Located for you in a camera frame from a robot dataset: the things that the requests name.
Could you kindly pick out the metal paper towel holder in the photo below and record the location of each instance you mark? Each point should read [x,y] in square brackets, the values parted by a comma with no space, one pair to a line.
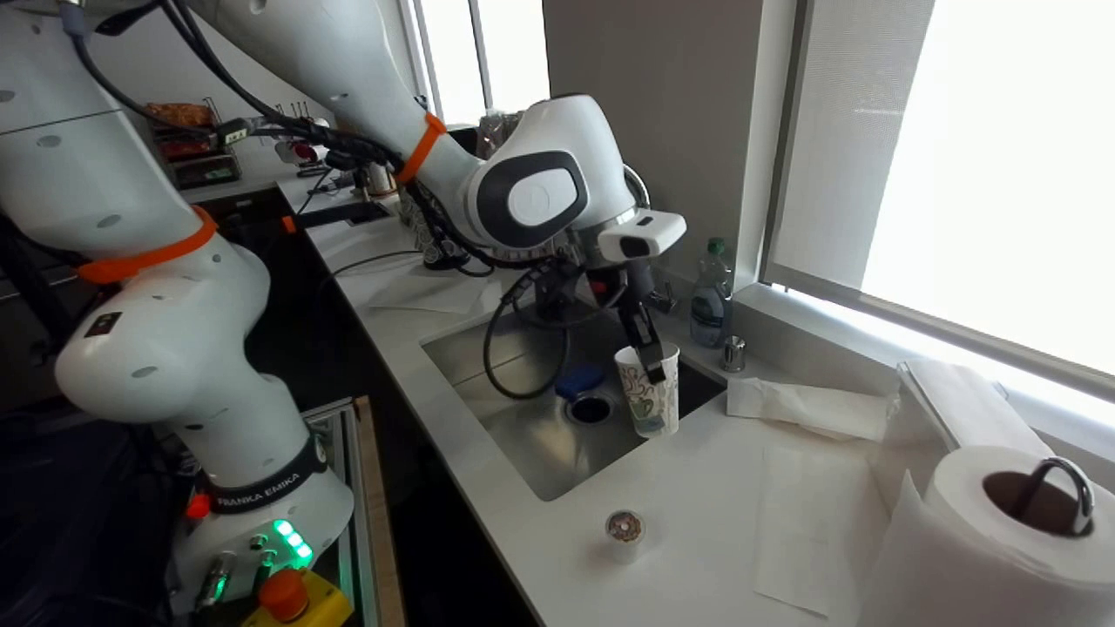
[1076,490]

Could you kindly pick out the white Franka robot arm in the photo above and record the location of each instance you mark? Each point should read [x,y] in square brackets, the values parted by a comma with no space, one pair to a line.
[175,349]

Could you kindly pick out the flat white paper napkin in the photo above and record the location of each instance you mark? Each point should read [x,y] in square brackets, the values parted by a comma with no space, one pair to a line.
[803,533]

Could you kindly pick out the snack display shelf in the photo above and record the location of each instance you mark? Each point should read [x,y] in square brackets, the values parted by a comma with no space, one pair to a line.
[193,158]

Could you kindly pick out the black camera on stand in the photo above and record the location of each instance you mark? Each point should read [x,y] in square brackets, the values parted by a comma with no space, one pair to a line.
[349,212]

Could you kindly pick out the red emergency stop button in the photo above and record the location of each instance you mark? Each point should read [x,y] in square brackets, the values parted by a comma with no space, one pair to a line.
[283,594]

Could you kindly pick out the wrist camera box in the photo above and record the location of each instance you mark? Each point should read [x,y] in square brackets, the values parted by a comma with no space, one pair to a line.
[639,231]

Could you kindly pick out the small coffee pod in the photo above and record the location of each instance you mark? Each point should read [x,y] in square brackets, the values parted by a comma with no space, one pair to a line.
[626,531]

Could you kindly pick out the dish soap bottle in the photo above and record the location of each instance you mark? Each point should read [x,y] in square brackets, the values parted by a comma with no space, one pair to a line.
[707,311]

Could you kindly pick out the white paper towel roll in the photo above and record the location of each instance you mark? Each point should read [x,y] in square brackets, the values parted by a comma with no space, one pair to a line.
[962,560]

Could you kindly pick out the stainless steel sink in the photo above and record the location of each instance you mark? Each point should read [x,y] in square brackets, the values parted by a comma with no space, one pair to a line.
[524,431]

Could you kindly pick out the blue sponge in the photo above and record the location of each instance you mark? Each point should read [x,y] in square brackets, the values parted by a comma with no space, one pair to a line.
[577,381]

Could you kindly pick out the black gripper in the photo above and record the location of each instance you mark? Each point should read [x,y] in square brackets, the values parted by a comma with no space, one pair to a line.
[603,281]

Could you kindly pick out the patterned paper cup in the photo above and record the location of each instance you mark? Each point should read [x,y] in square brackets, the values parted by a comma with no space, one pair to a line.
[652,402]

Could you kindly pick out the sink drain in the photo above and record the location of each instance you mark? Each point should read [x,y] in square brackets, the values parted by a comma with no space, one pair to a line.
[590,409]

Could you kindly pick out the loose white paper towel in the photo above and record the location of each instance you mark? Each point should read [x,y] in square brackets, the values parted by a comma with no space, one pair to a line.
[807,409]

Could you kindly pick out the wooden cabinet panel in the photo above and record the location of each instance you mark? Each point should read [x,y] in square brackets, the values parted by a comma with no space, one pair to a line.
[373,509]

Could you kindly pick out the window with white frame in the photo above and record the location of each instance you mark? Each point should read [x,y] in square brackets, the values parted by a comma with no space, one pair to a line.
[997,176]

